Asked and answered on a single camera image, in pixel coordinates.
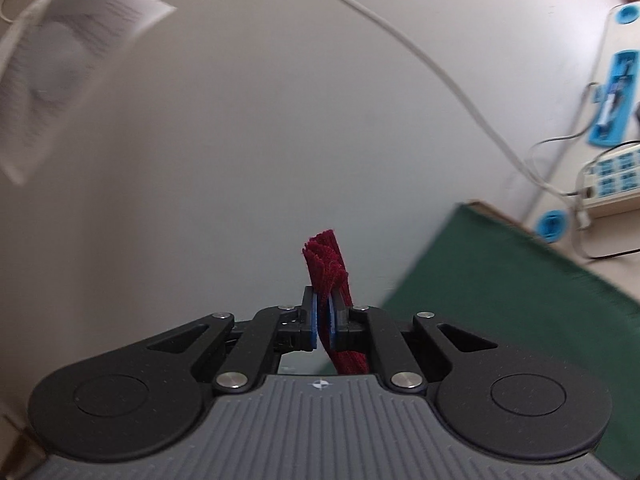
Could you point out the white blue power strip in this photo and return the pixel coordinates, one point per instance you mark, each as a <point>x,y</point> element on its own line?
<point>612,180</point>

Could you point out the white hanging paper sheets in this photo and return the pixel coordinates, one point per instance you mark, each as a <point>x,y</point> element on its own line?
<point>65,50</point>

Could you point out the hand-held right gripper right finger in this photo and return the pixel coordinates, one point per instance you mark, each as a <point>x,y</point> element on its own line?
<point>333,325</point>

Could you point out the green table cloth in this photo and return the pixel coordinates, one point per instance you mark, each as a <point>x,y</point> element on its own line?
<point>500,335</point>

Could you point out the dark red knit sweater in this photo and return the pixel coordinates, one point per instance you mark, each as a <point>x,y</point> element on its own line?
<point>325,260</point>

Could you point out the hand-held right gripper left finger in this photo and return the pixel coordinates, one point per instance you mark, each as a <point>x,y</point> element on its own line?
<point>313,320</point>

